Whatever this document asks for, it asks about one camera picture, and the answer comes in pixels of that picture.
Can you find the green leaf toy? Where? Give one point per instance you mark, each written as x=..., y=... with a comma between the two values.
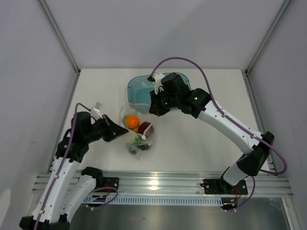
x=139, y=141

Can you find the clear zip top bag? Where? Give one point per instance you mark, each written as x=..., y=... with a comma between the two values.
x=141, y=111

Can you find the orange green mango toy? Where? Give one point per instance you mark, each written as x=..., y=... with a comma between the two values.
x=131, y=122

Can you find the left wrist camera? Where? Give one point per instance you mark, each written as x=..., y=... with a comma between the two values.
x=96, y=111

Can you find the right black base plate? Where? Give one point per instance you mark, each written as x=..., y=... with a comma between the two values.
x=221, y=187

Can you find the teal plastic tray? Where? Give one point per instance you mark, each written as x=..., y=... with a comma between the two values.
x=139, y=88

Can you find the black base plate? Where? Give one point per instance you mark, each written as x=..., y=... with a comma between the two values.
x=221, y=187
x=107, y=185

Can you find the white radish toy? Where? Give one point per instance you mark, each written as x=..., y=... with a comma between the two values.
x=132, y=136

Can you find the white slotted cable duct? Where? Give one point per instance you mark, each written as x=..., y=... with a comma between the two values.
x=167, y=200

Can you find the aluminium mounting rail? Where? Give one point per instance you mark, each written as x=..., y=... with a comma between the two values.
x=188, y=184

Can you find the dark brown mangosteen toy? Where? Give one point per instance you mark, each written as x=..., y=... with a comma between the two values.
x=145, y=146

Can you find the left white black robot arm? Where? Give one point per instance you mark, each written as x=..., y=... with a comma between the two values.
x=57, y=204

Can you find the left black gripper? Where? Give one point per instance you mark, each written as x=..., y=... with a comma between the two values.
x=113, y=131

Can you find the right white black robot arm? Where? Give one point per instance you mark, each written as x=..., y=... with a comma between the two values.
x=198, y=103

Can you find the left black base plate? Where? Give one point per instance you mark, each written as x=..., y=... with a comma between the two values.
x=107, y=185

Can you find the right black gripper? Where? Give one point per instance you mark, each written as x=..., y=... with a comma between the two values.
x=155, y=108

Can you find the green lime toy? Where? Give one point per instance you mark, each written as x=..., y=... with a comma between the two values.
x=133, y=150

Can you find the dark red apple toy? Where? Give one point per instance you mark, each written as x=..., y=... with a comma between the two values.
x=145, y=129

